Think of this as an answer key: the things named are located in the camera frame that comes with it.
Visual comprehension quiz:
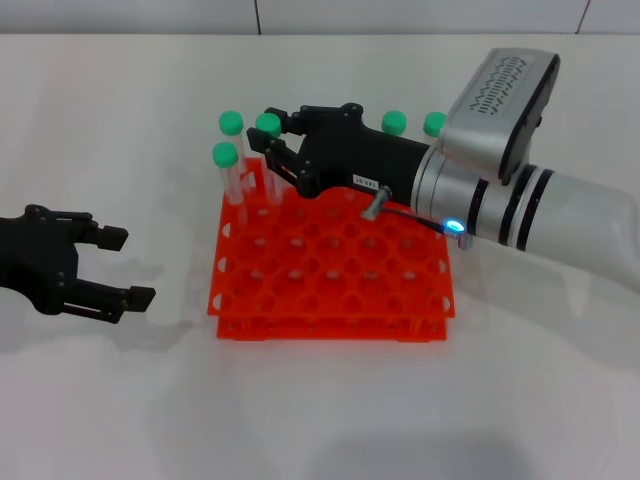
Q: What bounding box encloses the orange test tube rack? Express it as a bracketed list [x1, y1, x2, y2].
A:
[207, 157, 457, 344]

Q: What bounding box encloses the clear test tube green cap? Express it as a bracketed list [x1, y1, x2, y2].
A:
[381, 110, 408, 137]
[211, 141, 250, 221]
[422, 111, 448, 139]
[253, 112, 289, 211]
[217, 110, 256, 196]

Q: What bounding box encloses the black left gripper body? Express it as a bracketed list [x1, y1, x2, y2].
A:
[0, 203, 82, 317]

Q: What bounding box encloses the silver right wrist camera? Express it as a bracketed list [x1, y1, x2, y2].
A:
[439, 47, 562, 188]

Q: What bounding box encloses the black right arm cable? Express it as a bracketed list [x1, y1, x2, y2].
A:
[360, 184, 474, 250]

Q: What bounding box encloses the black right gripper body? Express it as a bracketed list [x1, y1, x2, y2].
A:
[296, 103, 432, 207]

